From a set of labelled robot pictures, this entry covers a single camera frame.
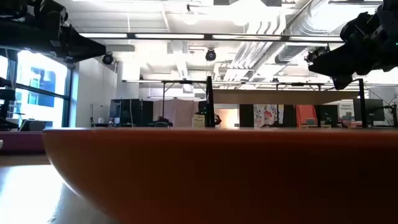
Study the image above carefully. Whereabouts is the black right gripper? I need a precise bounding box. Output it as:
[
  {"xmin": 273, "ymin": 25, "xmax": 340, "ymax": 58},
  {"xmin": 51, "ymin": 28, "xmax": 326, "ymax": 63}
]
[{"xmin": 308, "ymin": 0, "xmax": 398, "ymax": 90}]

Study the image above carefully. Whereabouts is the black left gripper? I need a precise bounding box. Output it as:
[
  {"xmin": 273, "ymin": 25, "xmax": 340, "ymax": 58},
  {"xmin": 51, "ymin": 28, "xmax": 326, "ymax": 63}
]
[{"xmin": 0, "ymin": 0, "xmax": 107, "ymax": 63}]

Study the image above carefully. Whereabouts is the magenta purple plate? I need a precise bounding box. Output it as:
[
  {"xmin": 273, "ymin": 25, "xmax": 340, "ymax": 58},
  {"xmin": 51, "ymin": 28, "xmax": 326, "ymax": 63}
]
[{"xmin": 0, "ymin": 130, "xmax": 46, "ymax": 154}]

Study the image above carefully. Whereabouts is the terracotta orange plate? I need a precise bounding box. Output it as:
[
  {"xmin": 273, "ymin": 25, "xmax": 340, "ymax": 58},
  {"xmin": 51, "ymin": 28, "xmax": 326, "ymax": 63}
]
[{"xmin": 42, "ymin": 127, "xmax": 398, "ymax": 224}]

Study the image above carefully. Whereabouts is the orange panel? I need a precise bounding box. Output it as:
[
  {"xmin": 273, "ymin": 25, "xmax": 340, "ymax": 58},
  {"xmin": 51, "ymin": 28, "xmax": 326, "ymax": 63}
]
[{"xmin": 295, "ymin": 105, "xmax": 318, "ymax": 128}]

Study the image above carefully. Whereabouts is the black background monitor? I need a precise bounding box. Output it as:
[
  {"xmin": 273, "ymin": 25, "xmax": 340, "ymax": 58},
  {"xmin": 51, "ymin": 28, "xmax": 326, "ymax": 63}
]
[{"xmin": 353, "ymin": 98, "xmax": 386, "ymax": 123}]

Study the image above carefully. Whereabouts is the black cabinet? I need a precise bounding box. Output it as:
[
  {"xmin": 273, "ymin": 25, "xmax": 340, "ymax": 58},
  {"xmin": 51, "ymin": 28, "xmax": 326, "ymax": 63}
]
[{"xmin": 109, "ymin": 98, "xmax": 154, "ymax": 128}]

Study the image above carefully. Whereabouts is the patterned white cloth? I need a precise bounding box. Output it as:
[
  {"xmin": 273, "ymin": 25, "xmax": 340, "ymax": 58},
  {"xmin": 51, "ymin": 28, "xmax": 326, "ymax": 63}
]
[{"xmin": 253, "ymin": 104, "xmax": 279, "ymax": 128}]

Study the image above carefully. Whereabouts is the white hanging cloth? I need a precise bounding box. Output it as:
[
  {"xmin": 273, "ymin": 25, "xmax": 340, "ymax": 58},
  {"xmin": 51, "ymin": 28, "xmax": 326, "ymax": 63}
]
[{"xmin": 152, "ymin": 99, "xmax": 200, "ymax": 128}]

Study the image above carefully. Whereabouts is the silver ventilation duct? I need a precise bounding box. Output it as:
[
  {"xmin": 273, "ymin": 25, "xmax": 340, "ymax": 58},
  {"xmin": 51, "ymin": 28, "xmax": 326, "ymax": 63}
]
[{"xmin": 229, "ymin": 0, "xmax": 343, "ymax": 80}]

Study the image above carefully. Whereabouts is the black ceiling light rail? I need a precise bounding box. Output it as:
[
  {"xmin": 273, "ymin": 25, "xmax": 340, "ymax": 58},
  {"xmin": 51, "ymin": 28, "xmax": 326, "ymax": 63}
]
[{"xmin": 79, "ymin": 32, "xmax": 345, "ymax": 43}]

